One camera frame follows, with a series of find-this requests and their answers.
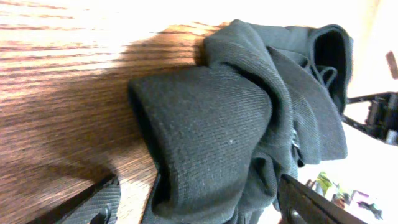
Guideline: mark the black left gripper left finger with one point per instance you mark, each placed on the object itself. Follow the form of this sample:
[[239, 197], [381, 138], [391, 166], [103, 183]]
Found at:
[[97, 204]]

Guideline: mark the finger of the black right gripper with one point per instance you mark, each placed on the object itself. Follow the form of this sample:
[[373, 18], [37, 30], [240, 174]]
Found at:
[[381, 121]]

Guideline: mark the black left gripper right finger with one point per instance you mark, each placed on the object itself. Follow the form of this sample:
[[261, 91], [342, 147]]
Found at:
[[300, 204]]

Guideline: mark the black t-shirt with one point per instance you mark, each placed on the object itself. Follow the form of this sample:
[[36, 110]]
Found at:
[[268, 101]]

